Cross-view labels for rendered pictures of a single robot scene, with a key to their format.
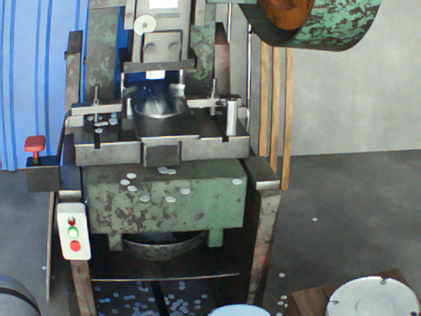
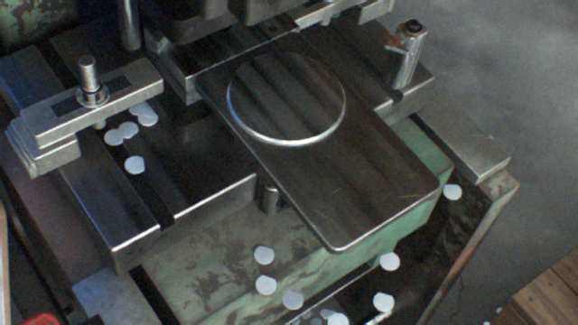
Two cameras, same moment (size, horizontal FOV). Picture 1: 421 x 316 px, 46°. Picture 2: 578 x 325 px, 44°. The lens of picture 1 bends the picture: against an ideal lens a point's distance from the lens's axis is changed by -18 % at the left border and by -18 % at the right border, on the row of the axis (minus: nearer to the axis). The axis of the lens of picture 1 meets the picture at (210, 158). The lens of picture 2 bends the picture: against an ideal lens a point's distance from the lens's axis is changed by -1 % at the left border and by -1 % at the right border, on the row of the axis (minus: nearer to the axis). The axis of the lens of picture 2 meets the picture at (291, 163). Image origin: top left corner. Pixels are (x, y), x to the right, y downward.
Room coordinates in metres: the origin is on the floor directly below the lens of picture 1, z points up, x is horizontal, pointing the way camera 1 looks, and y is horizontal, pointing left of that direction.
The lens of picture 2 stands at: (0.89, 0.36, 1.35)
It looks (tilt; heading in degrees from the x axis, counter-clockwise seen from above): 55 degrees down; 329
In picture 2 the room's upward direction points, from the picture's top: 10 degrees clockwise
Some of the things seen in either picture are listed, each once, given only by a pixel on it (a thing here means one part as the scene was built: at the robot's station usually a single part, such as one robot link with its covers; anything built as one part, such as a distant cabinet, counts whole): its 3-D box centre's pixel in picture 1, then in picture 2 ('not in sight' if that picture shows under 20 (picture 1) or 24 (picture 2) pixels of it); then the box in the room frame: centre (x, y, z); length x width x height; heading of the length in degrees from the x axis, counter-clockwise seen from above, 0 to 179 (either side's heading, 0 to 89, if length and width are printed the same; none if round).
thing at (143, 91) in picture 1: (153, 99); (222, 40); (1.44, 0.16, 0.76); 0.15 x 0.09 x 0.05; 104
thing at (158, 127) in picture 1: (161, 139); (306, 163); (1.27, 0.12, 0.72); 0.25 x 0.14 x 0.14; 14
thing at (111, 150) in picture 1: (152, 127); (219, 85); (1.44, 0.16, 0.68); 0.45 x 0.30 x 0.06; 104
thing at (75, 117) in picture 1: (93, 103); (85, 97); (1.40, 0.32, 0.76); 0.17 x 0.06 x 0.10; 104
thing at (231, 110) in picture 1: (230, 115); (405, 52); (1.36, -0.04, 0.75); 0.03 x 0.03 x 0.10; 14
